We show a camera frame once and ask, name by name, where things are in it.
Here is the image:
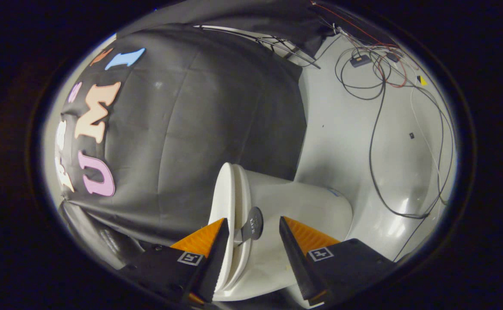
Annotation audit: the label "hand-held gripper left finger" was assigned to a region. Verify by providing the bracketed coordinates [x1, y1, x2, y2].
[120, 217, 230, 307]

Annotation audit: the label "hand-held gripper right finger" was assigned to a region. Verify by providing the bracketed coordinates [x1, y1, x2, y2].
[279, 216, 400, 307]

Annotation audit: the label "black lid lift handle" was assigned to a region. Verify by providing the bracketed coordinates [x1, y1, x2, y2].
[234, 207, 264, 248]

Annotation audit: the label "white toilet lid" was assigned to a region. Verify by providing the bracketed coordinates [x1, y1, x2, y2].
[208, 163, 252, 298]

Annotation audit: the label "white toilet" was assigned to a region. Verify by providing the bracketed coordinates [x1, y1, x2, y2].
[208, 163, 354, 307]

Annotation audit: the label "black backdrop cloth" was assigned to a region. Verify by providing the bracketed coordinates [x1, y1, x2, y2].
[56, 0, 333, 270]

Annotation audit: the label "black tripod stand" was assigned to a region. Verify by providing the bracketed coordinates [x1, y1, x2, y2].
[193, 25, 321, 69]

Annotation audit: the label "long black cable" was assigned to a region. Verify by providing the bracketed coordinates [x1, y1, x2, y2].
[368, 56, 431, 262]

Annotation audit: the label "black looped cable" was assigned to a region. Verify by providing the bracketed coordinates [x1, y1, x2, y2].
[335, 46, 393, 101]

